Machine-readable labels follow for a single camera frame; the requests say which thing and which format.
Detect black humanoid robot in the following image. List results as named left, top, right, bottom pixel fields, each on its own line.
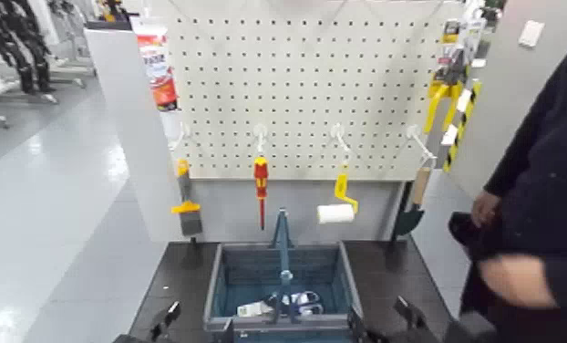
left=0, top=0, right=56, bottom=95

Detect white items inside basket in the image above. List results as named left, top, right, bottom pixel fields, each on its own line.
left=283, top=291, right=324, bottom=317

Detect black cloth bundle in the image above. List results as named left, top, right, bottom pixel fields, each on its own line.
left=448, top=211, right=498, bottom=262

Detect white partition panel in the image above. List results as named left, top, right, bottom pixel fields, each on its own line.
left=84, top=26, right=185, bottom=244

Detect white packaged item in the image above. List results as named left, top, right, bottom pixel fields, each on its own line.
left=236, top=302, right=273, bottom=318

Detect white wall switch plate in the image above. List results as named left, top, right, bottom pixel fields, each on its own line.
left=519, top=19, right=546, bottom=48

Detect white pegboard hook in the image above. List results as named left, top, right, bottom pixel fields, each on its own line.
left=253, top=122, right=270, bottom=157
left=330, top=123, right=352, bottom=167
left=406, top=125, right=438, bottom=169
left=167, top=121, right=191, bottom=152

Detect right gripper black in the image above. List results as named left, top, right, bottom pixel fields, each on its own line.
left=347, top=296, right=449, bottom=343

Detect yellow handled white paint roller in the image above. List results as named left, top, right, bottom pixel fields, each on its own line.
left=316, top=164, right=360, bottom=225

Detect white perforated pegboard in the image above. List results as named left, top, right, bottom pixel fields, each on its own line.
left=149, top=0, right=468, bottom=182

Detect yellow handled cutter in package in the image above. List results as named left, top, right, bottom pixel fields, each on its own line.
left=423, top=47, right=472, bottom=135

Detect red yellow screwdriver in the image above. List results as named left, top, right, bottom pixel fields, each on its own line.
left=253, top=155, right=270, bottom=231

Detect yellow grey paint brush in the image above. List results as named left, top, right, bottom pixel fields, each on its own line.
left=170, top=159, right=204, bottom=237

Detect person bare hand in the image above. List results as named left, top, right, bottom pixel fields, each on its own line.
left=470, top=189, right=503, bottom=229
left=476, top=254, right=561, bottom=310

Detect red white sealant tube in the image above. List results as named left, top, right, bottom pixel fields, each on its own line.
left=130, top=16, right=180, bottom=111

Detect yellow black striped strip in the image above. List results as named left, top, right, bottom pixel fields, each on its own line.
left=443, top=81, right=484, bottom=173

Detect green trowel with wooden handle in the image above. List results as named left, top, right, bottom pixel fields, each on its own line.
left=392, top=164, right=433, bottom=237

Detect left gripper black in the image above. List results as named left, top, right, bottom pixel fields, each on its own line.
left=112, top=301, right=235, bottom=343

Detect blue folding crate with handles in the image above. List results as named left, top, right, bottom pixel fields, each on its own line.
left=202, top=208, right=365, bottom=343

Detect person in dark clothing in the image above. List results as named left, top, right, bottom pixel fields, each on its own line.
left=460, top=0, right=567, bottom=343

